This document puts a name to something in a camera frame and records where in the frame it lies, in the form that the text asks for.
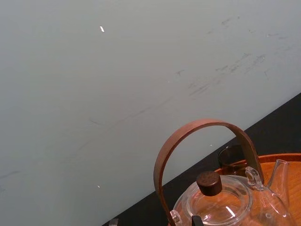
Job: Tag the glass lid with dark knob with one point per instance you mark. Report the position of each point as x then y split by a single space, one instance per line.
209 183

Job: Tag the round wooden tray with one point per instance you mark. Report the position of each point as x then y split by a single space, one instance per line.
291 164

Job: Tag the small smoky glass cup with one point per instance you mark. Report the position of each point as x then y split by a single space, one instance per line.
229 156

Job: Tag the clear glass teapot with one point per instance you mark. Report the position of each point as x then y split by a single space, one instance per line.
263 207

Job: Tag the black table cloth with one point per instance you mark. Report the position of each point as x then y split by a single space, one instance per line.
277 131

